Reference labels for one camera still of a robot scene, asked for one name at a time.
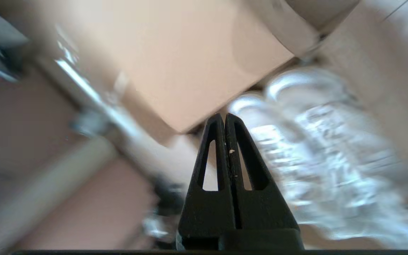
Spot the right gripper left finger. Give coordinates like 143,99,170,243
176,113,236,248

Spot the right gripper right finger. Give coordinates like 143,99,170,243
225,114,298,229

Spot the white mesh sneaker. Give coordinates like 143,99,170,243
264,67,408,241
227,94,296,213

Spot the brown cardboard shoe box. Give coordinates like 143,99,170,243
30,0,408,170

